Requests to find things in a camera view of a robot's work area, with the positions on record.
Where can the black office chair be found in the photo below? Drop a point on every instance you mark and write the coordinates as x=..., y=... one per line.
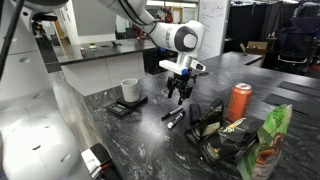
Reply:
x=296, y=45

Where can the small jar on counter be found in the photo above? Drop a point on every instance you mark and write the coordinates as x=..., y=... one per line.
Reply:
x=83, y=52

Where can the green snack bag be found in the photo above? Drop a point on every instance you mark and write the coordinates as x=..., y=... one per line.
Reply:
x=261, y=159

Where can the black kitchen scale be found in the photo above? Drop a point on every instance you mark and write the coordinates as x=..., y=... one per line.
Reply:
x=121, y=108

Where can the white mug cup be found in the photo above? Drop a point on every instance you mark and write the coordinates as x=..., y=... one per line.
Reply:
x=131, y=90

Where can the orange drink can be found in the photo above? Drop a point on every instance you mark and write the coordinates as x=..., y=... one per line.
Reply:
x=239, y=100

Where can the black marker with white label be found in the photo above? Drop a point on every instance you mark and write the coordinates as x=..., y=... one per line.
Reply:
x=171, y=124

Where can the dark counter with white cabinet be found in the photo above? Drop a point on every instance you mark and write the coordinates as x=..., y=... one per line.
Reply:
x=105, y=66

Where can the white whiteboard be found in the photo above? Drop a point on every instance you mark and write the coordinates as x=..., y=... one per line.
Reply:
x=213, y=14

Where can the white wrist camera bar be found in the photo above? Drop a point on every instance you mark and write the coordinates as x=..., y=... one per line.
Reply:
x=171, y=66

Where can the cardboard box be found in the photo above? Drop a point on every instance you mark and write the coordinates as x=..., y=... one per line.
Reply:
x=254, y=47

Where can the black rectangular case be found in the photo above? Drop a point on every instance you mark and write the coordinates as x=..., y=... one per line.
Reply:
x=194, y=113

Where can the black and white device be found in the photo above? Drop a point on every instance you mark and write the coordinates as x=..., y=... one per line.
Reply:
x=100, y=164

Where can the black snack bag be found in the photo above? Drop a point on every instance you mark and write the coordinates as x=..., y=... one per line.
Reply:
x=215, y=141

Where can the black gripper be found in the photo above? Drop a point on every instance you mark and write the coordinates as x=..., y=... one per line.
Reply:
x=181, y=83

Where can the black marker with grey cap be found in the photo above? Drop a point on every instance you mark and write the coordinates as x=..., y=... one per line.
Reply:
x=171, y=113

